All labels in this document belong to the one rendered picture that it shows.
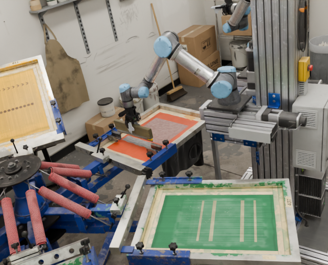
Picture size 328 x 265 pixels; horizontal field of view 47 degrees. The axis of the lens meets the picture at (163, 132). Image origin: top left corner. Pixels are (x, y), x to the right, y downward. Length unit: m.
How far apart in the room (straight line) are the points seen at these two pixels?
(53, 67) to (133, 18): 1.42
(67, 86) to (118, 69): 0.86
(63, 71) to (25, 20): 0.70
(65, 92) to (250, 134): 2.84
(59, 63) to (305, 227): 3.12
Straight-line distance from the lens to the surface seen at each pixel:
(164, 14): 5.81
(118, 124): 2.78
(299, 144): 2.59
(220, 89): 2.26
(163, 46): 2.25
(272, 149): 2.73
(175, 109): 3.12
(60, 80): 4.63
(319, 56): 5.27
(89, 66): 4.91
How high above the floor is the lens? 2.34
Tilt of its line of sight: 29 degrees down
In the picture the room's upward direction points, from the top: 11 degrees counter-clockwise
